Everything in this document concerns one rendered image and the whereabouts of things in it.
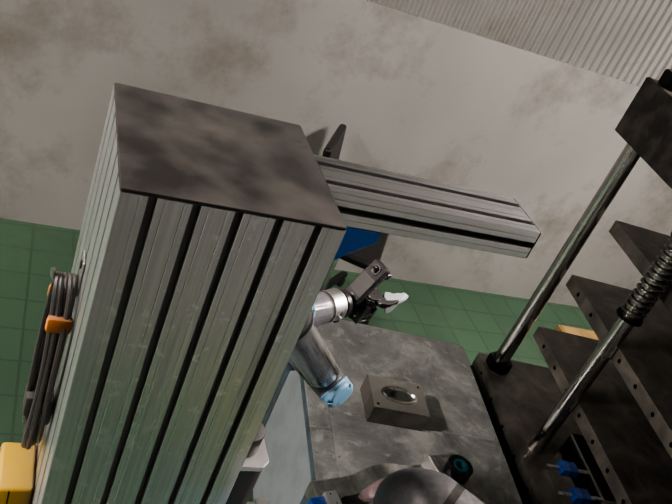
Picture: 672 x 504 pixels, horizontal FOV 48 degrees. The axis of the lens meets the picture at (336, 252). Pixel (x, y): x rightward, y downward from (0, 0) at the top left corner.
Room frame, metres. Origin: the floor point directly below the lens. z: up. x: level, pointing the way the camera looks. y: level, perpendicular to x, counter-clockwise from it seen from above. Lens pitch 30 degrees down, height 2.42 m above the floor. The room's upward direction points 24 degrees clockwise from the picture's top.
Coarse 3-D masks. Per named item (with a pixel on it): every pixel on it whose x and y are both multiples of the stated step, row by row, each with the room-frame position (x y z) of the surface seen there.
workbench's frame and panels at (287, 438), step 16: (288, 384) 2.23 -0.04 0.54; (304, 384) 1.96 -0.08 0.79; (272, 400) 2.31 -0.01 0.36; (288, 400) 2.17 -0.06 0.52; (304, 400) 1.90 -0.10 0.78; (272, 416) 2.25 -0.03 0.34; (288, 416) 2.10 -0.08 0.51; (304, 416) 1.85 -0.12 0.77; (272, 432) 2.18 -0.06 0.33; (288, 432) 2.04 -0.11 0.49; (304, 432) 1.92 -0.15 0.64; (272, 448) 2.11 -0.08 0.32; (288, 448) 1.98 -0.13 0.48; (304, 448) 1.87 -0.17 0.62; (272, 464) 2.05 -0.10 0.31; (288, 464) 1.93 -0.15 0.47; (304, 464) 1.82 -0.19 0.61; (272, 480) 1.99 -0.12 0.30; (288, 480) 1.87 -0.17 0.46; (304, 480) 1.77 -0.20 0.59; (256, 496) 2.06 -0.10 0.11; (272, 496) 1.93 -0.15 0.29; (288, 496) 1.82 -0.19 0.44; (304, 496) 1.72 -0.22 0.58
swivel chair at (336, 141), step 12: (336, 132) 3.65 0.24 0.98; (336, 144) 3.54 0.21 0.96; (324, 156) 3.40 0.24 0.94; (336, 156) 3.66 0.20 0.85; (384, 240) 3.68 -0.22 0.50; (360, 252) 3.45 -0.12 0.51; (372, 252) 3.50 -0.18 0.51; (360, 264) 3.38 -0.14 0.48; (336, 276) 3.80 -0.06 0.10; (324, 288) 3.59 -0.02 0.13
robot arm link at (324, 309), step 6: (318, 294) 1.45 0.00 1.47; (324, 294) 1.46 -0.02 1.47; (318, 300) 1.43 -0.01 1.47; (324, 300) 1.44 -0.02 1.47; (330, 300) 1.45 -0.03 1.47; (318, 306) 1.41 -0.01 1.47; (324, 306) 1.43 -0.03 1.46; (330, 306) 1.44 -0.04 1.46; (318, 312) 1.41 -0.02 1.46; (324, 312) 1.42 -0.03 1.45; (330, 312) 1.43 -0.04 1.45; (318, 318) 1.40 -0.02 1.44; (324, 318) 1.42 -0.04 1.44; (330, 318) 1.44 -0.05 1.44; (318, 324) 1.41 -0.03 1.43
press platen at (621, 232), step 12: (612, 228) 2.53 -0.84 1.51; (624, 228) 2.49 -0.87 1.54; (636, 228) 2.54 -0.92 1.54; (624, 240) 2.44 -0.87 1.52; (636, 240) 2.43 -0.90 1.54; (648, 240) 2.48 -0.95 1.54; (660, 240) 2.53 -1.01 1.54; (636, 252) 2.37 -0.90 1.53; (648, 252) 2.37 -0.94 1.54; (636, 264) 2.34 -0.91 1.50; (648, 264) 2.29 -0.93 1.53
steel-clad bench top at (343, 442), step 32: (352, 352) 2.22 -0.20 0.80; (384, 352) 2.30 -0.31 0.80; (416, 352) 2.39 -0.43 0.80; (448, 352) 2.47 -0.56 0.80; (448, 384) 2.28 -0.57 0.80; (320, 416) 1.84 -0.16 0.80; (352, 416) 1.90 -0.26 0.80; (448, 416) 2.11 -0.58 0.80; (480, 416) 2.18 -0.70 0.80; (320, 448) 1.71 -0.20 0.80; (352, 448) 1.77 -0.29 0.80; (384, 448) 1.83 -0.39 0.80; (416, 448) 1.89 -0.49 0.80; (448, 448) 1.95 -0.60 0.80; (480, 448) 2.02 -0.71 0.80; (480, 480) 1.87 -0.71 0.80; (512, 480) 1.93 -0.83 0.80
